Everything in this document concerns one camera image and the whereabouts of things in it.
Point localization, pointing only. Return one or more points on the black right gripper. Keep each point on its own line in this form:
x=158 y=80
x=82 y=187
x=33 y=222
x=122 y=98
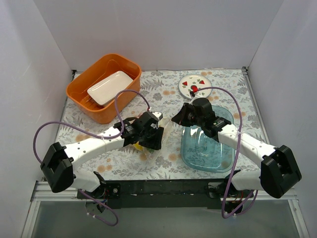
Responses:
x=186 y=115

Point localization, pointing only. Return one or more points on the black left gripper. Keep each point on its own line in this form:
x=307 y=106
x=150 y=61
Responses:
x=153 y=138

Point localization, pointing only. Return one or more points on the polka dot zip top bag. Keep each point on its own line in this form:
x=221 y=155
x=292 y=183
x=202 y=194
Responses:
x=152 y=148

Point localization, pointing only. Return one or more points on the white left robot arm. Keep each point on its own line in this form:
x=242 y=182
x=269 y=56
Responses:
x=61 y=163

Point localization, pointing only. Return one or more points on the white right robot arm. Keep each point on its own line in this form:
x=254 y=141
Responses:
x=278 y=170

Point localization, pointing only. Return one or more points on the yellow fake food in bag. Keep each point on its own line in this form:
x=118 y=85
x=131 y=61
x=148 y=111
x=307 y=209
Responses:
x=138 y=147

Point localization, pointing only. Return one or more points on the round watermelon pattern plate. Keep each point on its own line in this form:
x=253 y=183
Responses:
x=193 y=82

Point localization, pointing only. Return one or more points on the clear teal plastic tray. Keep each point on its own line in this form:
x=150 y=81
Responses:
x=203 y=153

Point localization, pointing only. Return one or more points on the white rectangular dish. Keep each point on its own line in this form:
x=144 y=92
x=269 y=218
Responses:
x=105 y=90

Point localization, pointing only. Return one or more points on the orange plastic bin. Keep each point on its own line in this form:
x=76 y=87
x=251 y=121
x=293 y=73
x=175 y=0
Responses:
x=104 y=67

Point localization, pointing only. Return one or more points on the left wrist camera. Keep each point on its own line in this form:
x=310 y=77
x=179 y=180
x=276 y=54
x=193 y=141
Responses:
x=158 y=115

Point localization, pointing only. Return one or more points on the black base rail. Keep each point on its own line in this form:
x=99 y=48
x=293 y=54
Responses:
x=162 y=193

